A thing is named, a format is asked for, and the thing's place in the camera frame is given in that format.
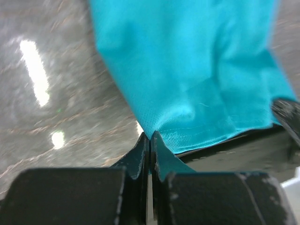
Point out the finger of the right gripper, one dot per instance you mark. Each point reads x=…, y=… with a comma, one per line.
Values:
x=287, y=113

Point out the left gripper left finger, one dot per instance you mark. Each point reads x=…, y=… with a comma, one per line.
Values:
x=115, y=195

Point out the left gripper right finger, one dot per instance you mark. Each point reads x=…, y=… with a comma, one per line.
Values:
x=182, y=196

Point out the teal t shirt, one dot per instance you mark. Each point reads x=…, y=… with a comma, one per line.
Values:
x=197, y=71

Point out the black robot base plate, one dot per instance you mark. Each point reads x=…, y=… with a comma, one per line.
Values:
x=271, y=150

